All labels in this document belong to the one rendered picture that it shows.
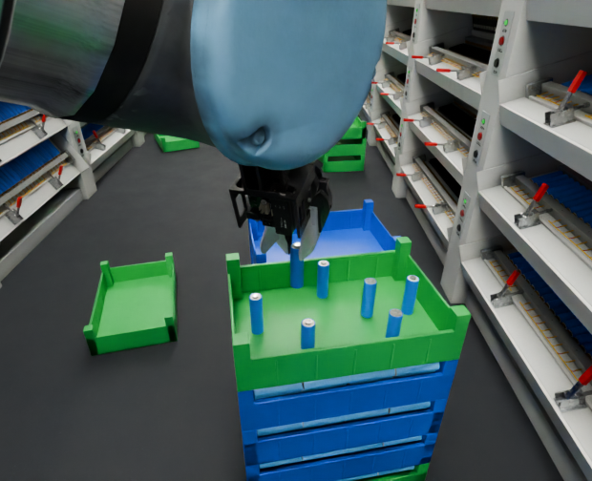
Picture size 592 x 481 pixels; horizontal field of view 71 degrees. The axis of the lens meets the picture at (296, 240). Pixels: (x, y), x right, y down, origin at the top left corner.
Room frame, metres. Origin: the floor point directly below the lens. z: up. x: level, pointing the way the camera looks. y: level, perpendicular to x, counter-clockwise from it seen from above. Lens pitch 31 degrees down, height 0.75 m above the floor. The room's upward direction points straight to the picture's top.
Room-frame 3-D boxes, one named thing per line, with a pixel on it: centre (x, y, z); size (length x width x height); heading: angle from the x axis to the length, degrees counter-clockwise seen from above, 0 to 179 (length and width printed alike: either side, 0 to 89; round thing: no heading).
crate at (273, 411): (0.47, -0.06, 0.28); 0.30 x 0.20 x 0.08; 100
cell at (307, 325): (0.40, -0.02, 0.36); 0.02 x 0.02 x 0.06
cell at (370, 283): (0.49, -0.11, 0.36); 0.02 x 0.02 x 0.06
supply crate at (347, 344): (0.47, -0.06, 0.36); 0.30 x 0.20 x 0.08; 100
